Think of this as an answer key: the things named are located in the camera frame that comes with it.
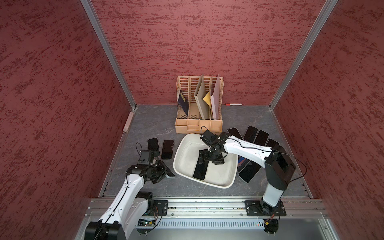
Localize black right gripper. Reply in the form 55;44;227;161
198;146;224;165

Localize white case phone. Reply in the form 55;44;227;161
254;130;269;146
193;150;209;181
228;128;243;140

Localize black phone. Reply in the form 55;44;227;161
266;139;280;148
161;140;174;160
147;138;160;158

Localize white plastic storage tray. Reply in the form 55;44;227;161
173;134;238;189

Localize large pink case phone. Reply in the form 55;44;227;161
238;161;262;184

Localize dark phone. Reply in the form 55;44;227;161
243;126;258;143

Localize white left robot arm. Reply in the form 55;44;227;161
84;161;170;240

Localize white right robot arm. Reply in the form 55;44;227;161
200;131;296;212

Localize red white marker pen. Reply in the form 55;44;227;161
225;103;242;106

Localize pink grey folder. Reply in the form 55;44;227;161
210;75;221;120

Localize yellow paper sheet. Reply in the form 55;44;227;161
203;93;212;108

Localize beige plastic file organizer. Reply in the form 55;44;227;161
175;76;224;134

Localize dark blue booklet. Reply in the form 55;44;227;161
178;90;189;116

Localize grey cardboard folder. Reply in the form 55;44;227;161
194;75;210;120

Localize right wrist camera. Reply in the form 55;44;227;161
200;130;219;147

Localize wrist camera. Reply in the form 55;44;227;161
200;130;219;147
138;150;158;166

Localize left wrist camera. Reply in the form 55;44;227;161
138;150;158;166

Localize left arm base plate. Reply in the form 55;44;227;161
143;200;169;217

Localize aluminium front rail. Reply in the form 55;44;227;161
73;196;341;240

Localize beige block at wall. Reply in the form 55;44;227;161
123;112;135;133

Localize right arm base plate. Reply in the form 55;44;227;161
245;201;287;217

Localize aluminium left corner post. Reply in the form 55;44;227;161
81;0;137;113

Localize aluminium corner post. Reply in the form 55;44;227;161
269;0;338;111
81;0;137;113

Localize aluminium right corner post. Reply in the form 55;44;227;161
269;0;338;111

